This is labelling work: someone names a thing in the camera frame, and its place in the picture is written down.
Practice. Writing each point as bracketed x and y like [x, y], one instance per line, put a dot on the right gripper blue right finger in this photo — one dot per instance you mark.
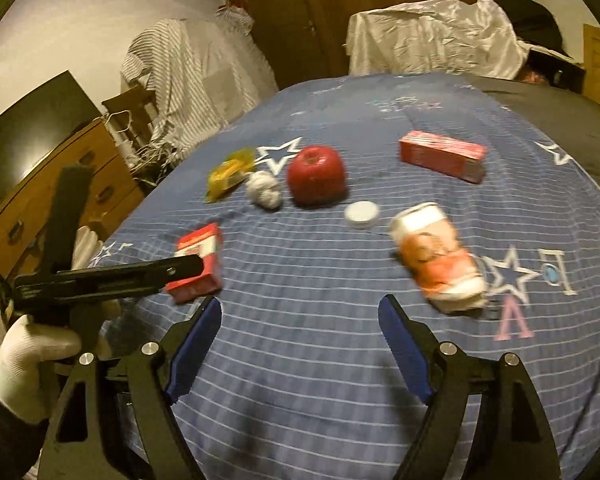
[411, 344]

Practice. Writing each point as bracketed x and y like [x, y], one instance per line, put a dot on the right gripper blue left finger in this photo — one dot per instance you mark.
[187, 344]

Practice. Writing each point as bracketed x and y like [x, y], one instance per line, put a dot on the white gloved left hand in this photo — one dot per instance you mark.
[28, 387]

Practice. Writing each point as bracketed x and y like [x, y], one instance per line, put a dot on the wooden chest of drawers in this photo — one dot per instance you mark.
[25, 209]

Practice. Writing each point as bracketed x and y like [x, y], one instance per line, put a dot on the orange white crushed carton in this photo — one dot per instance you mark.
[439, 263]

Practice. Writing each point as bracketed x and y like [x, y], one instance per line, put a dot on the white round jar lid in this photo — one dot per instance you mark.
[362, 214]

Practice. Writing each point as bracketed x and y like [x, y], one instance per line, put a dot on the blue star-patterned bedsheet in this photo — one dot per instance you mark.
[300, 383]

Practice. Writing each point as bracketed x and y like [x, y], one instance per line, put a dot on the black flat television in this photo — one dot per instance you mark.
[39, 122]

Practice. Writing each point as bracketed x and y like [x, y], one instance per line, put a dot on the red apple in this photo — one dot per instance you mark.
[317, 176]

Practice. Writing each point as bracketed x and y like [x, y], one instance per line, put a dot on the red rectangular carton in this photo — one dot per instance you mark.
[455, 158]

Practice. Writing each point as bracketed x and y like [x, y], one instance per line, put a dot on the white crumpled paper ball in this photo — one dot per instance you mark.
[264, 190]

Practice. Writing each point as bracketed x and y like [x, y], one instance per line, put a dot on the yellow crumpled wrapper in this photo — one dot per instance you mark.
[230, 173]

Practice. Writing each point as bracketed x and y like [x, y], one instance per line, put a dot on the wooden chair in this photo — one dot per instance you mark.
[134, 110]

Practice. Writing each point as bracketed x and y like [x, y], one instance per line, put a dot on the grey striped draped cloth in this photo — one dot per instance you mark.
[205, 74]

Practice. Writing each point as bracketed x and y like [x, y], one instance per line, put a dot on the dark grey blanket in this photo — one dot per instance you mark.
[569, 119]

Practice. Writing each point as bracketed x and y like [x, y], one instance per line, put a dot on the white satin draped cloth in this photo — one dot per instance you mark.
[446, 36]

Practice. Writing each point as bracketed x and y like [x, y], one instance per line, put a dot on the black garment pile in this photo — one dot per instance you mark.
[533, 23]

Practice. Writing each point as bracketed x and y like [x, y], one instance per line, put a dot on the dark wooden door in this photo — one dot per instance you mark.
[296, 39]

